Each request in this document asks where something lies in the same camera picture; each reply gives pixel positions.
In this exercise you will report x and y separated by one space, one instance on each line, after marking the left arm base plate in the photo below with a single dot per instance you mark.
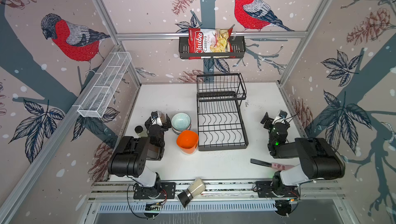
162 191

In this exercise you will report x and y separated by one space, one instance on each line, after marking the black wire dish rack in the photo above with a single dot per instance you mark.
220 122

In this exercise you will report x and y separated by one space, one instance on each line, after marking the orange plastic bowl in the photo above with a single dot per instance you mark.
188 141

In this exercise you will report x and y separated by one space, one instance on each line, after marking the pink handled knife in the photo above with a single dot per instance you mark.
275 166

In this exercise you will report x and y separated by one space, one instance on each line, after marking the red cassava chips bag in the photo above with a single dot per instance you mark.
209 40

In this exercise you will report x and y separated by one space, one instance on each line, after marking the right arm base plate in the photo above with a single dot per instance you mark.
267 189

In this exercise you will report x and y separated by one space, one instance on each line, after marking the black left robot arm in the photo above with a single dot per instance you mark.
131 154

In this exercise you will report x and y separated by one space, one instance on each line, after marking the black wall shelf basket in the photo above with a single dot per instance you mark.
238 50

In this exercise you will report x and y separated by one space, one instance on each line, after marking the black lidded spice jar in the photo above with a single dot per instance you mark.
140 131

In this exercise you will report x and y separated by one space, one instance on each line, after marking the white mesh wall shelf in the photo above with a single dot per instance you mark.
100 95

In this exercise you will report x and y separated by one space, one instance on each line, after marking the light green ceramic bowl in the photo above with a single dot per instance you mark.
181 121

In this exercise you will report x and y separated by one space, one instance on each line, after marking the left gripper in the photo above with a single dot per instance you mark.
158 125

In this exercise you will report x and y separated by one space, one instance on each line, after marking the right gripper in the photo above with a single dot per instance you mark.
275 125

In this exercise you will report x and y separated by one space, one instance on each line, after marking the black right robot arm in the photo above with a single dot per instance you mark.
317 159

